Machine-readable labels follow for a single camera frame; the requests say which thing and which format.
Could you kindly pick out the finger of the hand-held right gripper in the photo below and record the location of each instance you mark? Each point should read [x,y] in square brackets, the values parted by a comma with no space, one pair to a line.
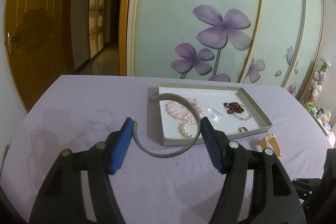
[305,184]

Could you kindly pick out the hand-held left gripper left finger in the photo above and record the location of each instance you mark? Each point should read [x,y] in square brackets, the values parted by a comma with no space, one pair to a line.
[120,148]

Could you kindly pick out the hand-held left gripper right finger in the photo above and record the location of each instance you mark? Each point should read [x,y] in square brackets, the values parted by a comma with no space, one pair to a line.
[212,145]

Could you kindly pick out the grey shallow cardboard box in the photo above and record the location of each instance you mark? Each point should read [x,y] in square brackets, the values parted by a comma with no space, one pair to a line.
[231,121]

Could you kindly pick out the silver cuff bangle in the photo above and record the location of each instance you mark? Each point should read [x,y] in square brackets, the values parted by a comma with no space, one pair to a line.
[157,155]

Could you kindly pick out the cluttered side shelf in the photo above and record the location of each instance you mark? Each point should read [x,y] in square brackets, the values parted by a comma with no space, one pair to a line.
[324,116]

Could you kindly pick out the lilac tablecloth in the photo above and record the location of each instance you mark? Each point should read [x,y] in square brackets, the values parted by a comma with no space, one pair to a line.
[78,98]

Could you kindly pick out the hanging plush toys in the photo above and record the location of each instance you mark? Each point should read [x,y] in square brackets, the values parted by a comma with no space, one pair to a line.
[316,85]

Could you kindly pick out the floral glass wardrobe door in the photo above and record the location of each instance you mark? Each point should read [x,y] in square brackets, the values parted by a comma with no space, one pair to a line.
[307,43]
[281,16]
[183,3]

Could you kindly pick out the frosted lattice hallway door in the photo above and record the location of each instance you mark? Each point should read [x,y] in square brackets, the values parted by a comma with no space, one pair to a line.
[97,16]

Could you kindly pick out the wooden panel door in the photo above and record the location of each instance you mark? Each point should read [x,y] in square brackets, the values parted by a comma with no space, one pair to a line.
[31,29]

